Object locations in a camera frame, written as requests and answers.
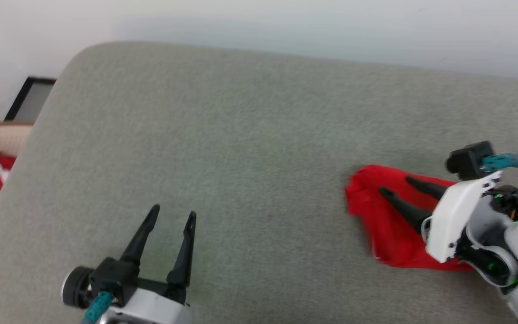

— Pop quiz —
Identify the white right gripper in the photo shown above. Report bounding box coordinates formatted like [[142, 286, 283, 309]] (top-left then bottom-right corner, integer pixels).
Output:
[[379, 170, 502, 264]]

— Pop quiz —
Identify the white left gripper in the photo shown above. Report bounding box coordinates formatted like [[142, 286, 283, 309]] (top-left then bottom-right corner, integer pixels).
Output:
[[99, 204, 196, 324]]

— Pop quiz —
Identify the red white basketball jersey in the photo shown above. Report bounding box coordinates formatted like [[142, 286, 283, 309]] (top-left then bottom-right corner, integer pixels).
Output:
[[344, 164, 473, 270]]

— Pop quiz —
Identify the grey fabric sofa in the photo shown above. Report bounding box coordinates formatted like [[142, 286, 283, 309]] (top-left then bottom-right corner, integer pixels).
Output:
[[0, 41, 518, 324]]

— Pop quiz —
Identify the black framed panel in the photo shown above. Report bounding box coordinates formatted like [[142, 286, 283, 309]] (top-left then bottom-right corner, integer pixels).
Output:
[[4, 76, 57, 122]]

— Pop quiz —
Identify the white right gripper cable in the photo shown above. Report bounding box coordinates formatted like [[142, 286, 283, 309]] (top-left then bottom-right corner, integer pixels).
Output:
[[421, 216, 435, 246]]

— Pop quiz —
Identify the teal left camera connector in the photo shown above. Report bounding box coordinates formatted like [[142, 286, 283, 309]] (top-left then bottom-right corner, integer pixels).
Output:
[[81, 292, 112, 324]]

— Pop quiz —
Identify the teal camera connector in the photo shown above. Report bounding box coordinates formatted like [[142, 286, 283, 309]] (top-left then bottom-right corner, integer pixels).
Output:
[[81, 292, 112, 324], [482, 153, 518, 172]]

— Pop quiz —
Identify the teal right camera connector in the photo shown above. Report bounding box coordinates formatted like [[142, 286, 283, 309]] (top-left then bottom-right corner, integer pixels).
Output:
[[482, 153, 518, 172]]

